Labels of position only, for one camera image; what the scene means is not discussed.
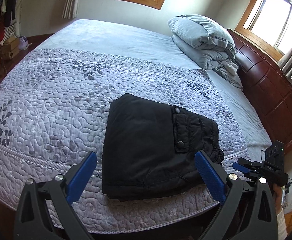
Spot person's right forearm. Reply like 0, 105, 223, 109
276, 206, 289, 240

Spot person's right hand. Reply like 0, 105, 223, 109
272, 183, 284, 208

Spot black hanging garment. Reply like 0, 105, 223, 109
1, 0, 20, 21

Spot grey quilted bedspread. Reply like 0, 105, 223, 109
0, 47, 249, 233

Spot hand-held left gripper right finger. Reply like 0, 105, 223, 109
194, 150, 286, 240

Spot folded grey duvet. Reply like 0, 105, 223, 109
167, 14, 243, 90

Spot white fleecy cloth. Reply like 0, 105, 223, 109
221, 62, 239, 77

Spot pale purple plastic item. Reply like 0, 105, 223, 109
18, 36, 31, 50

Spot bed with pale blue sheet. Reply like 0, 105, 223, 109
0, 18, 273, 235

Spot black quilted pants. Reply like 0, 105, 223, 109
101, 93, 225, 202

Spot cardboard box with round hole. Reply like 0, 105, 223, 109
0, 43, 21, 61

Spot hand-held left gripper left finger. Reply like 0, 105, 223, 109
13, 151, 98, 240

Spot dark wooden headboard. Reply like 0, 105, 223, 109
226, 29, 292, 156

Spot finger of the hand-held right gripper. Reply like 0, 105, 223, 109
232, 162, 260, 178
237, 157, 261, 171

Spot small cardboard box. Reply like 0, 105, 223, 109
4, 35, 18, 46

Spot narrow wooden framed window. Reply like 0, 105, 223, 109
234, 0, 292, 64

